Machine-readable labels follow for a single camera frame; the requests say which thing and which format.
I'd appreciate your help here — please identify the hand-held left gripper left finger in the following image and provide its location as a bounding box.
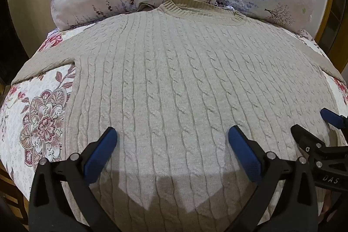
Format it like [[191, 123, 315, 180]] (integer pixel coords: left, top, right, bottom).
[[28, 127, 123, 232]]

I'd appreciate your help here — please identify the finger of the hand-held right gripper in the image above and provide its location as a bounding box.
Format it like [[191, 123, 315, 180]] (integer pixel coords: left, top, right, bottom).
[[320, 108, 348, 130], [291, 124, 328, 158]]

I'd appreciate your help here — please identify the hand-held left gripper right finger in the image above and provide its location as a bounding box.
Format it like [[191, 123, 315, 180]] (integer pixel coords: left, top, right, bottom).
[[228, 125, 319, 232]]

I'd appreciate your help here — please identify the beige cable knit sweater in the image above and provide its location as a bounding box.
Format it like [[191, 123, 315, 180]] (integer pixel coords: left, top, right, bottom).
[[11, 0, 345, 232]]

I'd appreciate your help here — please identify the floral bedspread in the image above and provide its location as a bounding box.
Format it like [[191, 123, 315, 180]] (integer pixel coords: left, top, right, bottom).
[[0, 28, 348, 223]]

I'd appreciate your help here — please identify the yellow wooden bed frame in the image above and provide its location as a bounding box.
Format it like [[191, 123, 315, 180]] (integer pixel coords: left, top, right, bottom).
[[313, 0, 338, 43]]

